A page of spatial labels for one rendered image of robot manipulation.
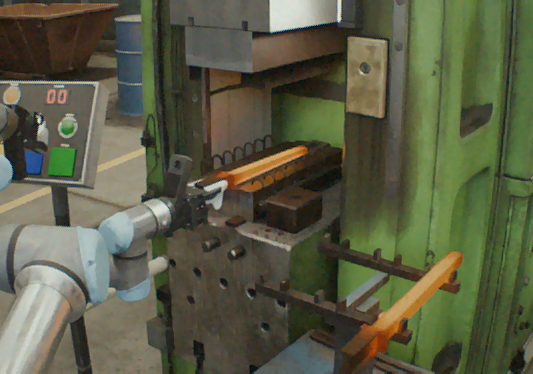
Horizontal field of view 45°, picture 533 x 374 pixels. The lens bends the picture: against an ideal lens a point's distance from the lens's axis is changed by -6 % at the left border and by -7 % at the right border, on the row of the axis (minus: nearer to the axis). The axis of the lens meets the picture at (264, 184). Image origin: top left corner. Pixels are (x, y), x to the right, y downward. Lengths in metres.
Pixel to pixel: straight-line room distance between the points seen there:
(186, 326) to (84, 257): 0.86
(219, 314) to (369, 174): 0.51
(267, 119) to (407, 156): 0.64
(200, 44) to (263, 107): 0.48
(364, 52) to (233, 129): 0.57
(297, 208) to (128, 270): 0.40
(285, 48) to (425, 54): 0.35
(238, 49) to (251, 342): 0.70
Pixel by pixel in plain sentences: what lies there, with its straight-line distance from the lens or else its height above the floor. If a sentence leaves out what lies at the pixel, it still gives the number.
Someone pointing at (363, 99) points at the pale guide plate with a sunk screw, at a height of 1.22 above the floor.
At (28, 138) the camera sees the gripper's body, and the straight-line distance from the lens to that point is 1.63.
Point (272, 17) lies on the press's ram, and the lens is 1.48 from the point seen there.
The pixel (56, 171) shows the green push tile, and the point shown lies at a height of 0.99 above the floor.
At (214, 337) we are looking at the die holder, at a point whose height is 0.59.
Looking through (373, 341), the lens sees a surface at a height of 0.97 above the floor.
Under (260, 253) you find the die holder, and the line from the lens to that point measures 1.56.
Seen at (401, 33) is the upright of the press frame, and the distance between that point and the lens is 1.48.
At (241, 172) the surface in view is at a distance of 1.66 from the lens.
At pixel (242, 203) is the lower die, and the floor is 0.96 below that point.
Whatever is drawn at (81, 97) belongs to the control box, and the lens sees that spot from 1.87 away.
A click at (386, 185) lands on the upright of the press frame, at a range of 1.57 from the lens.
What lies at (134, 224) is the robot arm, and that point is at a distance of 1.39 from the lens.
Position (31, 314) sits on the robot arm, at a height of 1.09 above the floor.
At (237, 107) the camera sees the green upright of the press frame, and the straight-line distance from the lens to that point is 1.93.
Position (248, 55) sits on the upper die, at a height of 1.31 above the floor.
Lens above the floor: 1.56
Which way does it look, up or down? 20 degrees down
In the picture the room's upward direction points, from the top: straight up
